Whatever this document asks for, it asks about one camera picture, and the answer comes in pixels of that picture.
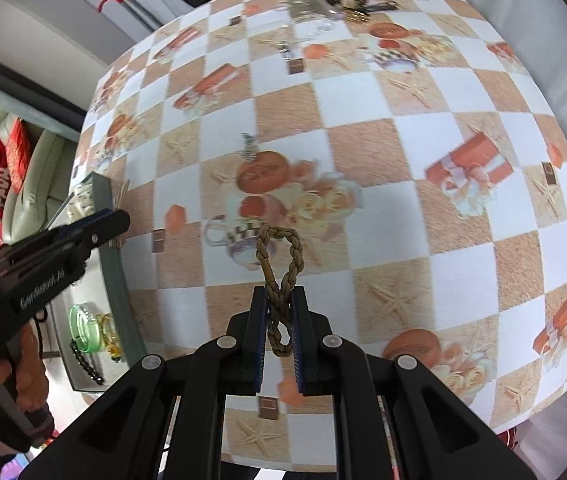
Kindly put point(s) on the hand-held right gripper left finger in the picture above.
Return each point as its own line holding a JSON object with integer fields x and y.
{"x": 259, "y": 355}

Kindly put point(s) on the checkered printed tablecloth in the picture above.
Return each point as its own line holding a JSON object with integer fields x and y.
{"x": 343, "y": 110}

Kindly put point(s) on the beige leather sofa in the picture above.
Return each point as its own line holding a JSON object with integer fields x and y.
{"x": 38, "y": 170}

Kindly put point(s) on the gold hair clip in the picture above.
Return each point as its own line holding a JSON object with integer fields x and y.
{"x": 356, "y": 14}

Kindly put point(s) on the red patterned cushion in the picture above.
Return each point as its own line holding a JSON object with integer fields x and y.
{"x": 15, "y": 155}

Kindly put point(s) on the glass-rimmed white tray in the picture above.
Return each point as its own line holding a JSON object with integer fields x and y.
{"x": 113, "y": 270}

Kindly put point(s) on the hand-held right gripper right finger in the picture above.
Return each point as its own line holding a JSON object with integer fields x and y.
{"x": 297, "y": 355}

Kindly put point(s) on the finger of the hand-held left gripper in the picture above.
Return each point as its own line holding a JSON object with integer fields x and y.
{"x": 98, "y": 227}

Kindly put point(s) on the person's left hand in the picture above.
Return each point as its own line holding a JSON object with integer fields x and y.
{"x": 30, "y": 365}

